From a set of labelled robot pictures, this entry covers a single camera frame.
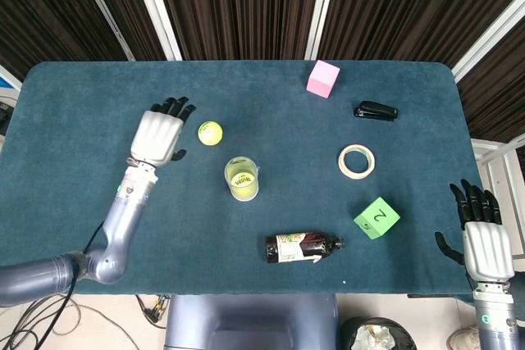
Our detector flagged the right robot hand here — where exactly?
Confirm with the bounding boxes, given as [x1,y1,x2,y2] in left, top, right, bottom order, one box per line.
[434,179,516,284]

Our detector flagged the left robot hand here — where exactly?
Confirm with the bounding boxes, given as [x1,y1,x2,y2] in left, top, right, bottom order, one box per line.
[129,96,197,167]

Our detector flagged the yellow tennis ball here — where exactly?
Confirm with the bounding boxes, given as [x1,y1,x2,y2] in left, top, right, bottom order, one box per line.
[226,160,259,200]
[197,120,224,147]

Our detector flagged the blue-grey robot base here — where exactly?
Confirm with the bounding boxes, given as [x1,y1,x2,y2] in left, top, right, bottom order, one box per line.
[163,294,341,350]

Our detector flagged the clear plastic cup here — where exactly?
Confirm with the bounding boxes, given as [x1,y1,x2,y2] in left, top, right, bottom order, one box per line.
[223,156,261,204]

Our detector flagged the white metal rack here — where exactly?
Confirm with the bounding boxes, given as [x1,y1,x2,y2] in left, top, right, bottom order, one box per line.
[471,132,525,263]

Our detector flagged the white sneaker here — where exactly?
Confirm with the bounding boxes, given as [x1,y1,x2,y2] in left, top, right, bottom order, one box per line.
[445,322,485,350]

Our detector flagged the green numbered foam cube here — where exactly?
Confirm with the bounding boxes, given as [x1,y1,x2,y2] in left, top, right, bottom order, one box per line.
[353,196,401,241]

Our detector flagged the blue felt tablecloth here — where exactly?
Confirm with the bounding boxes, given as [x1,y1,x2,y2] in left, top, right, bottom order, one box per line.
[0,60,479,298]

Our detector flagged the crumpled white waste paper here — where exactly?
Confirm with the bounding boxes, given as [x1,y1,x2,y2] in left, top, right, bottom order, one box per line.
[352,324,397,350]

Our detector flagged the beige masking tape roll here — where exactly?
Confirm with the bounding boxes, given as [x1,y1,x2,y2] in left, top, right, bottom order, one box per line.
[337,143,376,181]

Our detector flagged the black device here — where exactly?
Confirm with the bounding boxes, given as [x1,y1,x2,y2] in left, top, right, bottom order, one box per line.
[0,98,17,138]

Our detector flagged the blue and white box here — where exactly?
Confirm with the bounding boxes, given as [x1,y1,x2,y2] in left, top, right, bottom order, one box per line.
[0,65,22,101]

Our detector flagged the black trash bin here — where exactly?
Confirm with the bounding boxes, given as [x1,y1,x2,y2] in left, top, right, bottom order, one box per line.
[338,316,418,350]

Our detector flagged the dark brown labelled bottle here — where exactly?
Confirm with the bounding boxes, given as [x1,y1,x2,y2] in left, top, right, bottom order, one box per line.
[264,231,346,265]

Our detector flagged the pink foam cube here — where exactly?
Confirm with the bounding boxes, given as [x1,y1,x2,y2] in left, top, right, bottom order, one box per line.
[306,59,341,100]

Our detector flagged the black stapler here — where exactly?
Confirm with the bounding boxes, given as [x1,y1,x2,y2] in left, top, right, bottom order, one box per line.
[353,100,399,123]

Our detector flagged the black power plug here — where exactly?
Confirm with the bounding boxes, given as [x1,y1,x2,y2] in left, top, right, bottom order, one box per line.
[135,294,170,330]

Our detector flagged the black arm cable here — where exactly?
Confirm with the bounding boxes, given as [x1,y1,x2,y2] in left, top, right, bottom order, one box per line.
[48,220,106,326]

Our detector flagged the white partition post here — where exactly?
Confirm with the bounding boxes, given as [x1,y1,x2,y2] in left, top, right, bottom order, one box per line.
[69,0,136,62]
[126,0,184,61]
[304,0,342,61]
[450,0,525,83]

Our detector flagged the grey floor cable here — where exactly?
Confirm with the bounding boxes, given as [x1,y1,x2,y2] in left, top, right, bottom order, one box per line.
[51,297,140,350]

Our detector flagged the black floor cables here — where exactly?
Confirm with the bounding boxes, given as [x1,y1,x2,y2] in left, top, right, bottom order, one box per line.
[0,298,75,350]

